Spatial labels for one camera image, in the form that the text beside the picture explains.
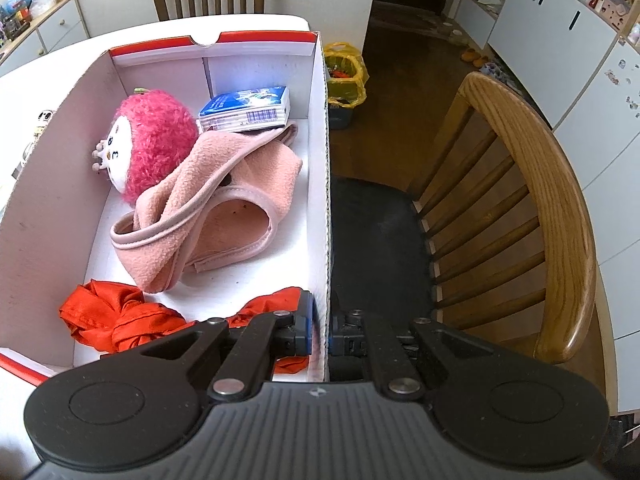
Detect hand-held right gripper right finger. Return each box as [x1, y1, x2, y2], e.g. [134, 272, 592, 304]
[327, 309, 541, 403]

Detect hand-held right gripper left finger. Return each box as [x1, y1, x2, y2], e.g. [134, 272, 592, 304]
[100, 289, 318, 403]

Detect pink fleece towel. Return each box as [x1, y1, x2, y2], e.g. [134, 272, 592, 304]
[110, 122, 304, 295]

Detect red satin cloth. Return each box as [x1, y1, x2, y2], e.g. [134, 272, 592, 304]
[59, 281, 313, 375]

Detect blue tissue packet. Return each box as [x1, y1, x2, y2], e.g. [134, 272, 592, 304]
[197, 85, 292, 133]

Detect pink plush doll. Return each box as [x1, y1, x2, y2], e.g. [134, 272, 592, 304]
[90, 87, 201, 206]

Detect red shoe box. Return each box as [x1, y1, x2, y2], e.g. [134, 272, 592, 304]
[0, 30, 333, 391]

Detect trash bin with yellow bag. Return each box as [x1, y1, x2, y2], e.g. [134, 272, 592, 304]
[322, 41, 370, 131]

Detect light wooden armchair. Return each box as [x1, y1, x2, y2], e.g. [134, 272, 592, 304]
[330, 71, 598, 366]

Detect yellow slippers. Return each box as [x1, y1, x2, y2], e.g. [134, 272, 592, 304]
[460, 47, 501, 68]

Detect tall white cabinet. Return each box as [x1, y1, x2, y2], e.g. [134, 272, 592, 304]
[555, 35, 640, 411]

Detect open white shelf unit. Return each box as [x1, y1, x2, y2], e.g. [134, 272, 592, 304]
[455, 0, 508, 51]

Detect white sideboard cabinet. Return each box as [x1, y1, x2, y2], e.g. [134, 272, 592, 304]
[0, 0, 92, 78]

